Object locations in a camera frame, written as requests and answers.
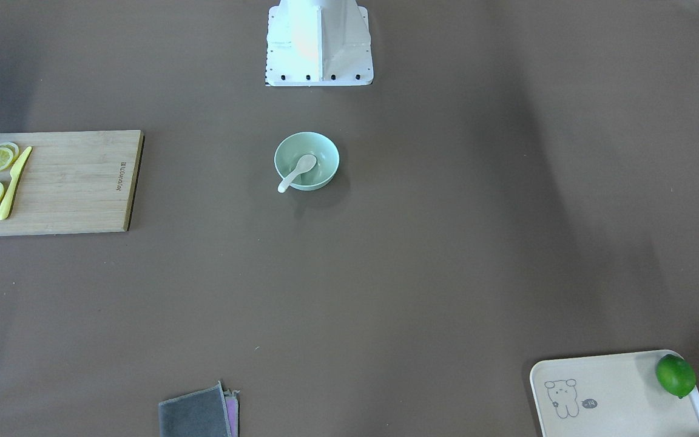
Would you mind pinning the white ceramic spoon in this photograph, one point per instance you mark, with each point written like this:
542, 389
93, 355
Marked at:
305, 164

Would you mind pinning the light green bowl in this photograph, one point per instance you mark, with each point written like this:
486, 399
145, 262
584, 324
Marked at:
294, 146

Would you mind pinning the green lime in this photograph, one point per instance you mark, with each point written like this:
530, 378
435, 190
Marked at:
675, 375

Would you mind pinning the beige serving tray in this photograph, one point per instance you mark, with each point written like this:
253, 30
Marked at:
610, 395

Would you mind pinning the grey folded cloth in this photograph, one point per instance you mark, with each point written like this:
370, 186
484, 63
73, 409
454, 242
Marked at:
209, 412

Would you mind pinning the bamboo cutting board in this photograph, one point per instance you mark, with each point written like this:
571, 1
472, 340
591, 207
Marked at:
74, 182

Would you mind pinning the upper lemon slice stack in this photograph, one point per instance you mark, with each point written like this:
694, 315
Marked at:
9, 152

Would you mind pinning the yellow plastic knife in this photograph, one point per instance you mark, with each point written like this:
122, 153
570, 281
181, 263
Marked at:
15, 174

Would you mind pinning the white pedestal column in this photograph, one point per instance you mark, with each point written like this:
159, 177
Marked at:
318, 44

